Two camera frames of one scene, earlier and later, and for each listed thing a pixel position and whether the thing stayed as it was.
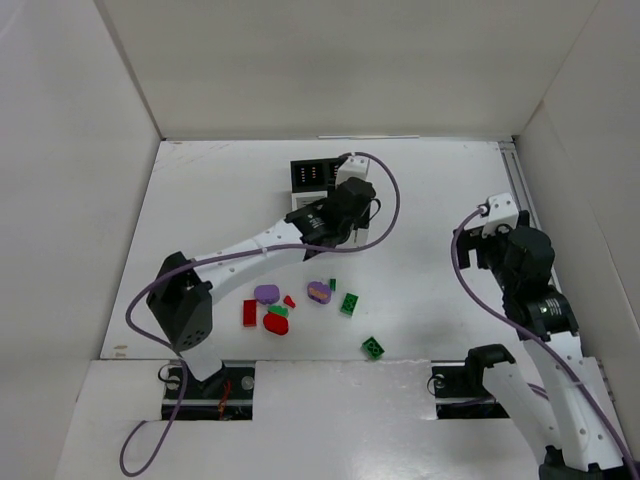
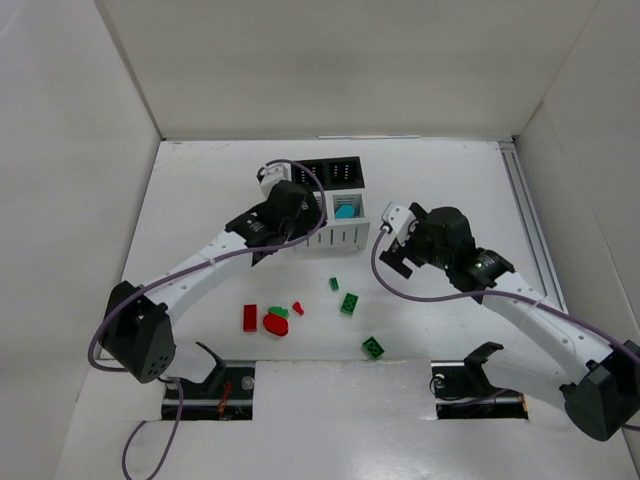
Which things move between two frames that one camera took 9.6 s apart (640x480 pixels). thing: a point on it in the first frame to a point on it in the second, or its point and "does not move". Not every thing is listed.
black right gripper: x=463 y=248 to x=400 y=257
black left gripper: x=361 y=215 to x=296 y=203
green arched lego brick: x=349 y=304 does not move
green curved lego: x=278 y=310 does not move
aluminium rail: x=519 y=181 does not move
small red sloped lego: x=288 y=300 to x=297 y=307
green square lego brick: x=372 y=348 does not move
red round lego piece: x=276 y=323 does not move
